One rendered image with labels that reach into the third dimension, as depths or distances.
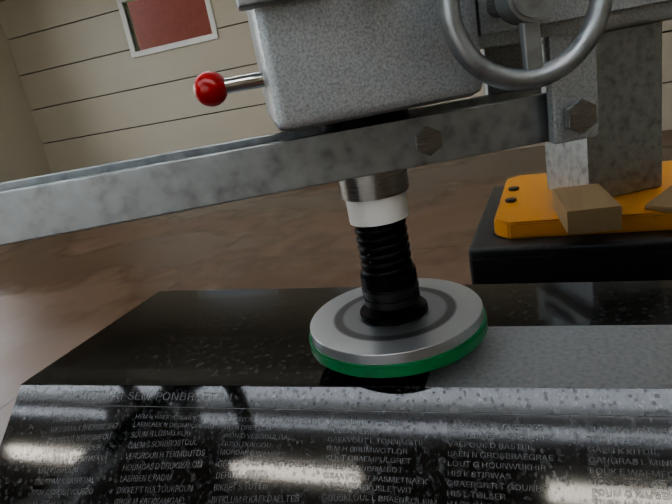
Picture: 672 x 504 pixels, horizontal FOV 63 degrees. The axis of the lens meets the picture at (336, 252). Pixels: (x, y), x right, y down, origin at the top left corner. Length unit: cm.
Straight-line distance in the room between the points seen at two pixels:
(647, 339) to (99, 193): 61
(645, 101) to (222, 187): 110
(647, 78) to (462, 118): 91
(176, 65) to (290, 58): 745
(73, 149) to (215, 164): 869
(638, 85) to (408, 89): 97
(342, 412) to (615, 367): 30
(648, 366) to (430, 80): 37
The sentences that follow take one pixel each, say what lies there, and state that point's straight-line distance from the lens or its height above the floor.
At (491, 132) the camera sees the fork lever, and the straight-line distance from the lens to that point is 60.
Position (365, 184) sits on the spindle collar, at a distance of 59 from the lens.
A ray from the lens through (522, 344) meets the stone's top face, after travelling 70.
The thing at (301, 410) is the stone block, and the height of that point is 80.
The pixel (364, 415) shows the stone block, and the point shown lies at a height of 80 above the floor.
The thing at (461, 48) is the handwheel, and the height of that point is 117.
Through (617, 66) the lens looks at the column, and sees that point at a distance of 141.
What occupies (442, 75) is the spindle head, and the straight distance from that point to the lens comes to 53.
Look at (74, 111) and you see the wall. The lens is 907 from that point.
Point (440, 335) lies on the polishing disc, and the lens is 61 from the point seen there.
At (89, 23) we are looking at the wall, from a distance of 870.
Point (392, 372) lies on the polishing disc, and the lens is 60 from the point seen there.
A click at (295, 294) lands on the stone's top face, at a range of 95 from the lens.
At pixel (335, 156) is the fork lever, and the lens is 56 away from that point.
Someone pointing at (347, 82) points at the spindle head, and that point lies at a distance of 51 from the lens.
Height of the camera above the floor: 116
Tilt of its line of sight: 18 degrees down
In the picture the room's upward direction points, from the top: 11 degrees counter-clockwise
